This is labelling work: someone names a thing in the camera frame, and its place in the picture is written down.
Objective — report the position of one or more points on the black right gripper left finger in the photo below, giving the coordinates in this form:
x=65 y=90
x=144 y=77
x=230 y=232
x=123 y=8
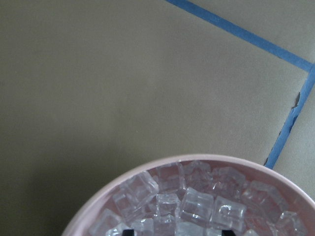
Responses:
x=128 y=232

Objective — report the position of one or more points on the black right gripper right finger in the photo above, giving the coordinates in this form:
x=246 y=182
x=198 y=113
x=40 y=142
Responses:
x=227 y=233

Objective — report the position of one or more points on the clear ice cube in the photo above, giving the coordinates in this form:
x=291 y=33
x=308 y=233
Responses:
x=196 y=207
x=228 y=215
x=135 y=193

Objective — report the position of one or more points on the pink ice bowl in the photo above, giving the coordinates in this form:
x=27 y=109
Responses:
x=298 y=200

